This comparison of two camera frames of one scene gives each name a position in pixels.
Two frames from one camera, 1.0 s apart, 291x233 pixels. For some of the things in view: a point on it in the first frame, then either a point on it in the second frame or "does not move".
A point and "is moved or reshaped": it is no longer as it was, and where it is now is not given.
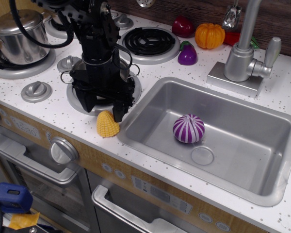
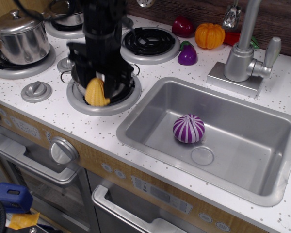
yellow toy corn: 106,124 is moved or reshaped
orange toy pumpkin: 209,35 does not move
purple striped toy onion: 188,128 does not move
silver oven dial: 62,151 does not move
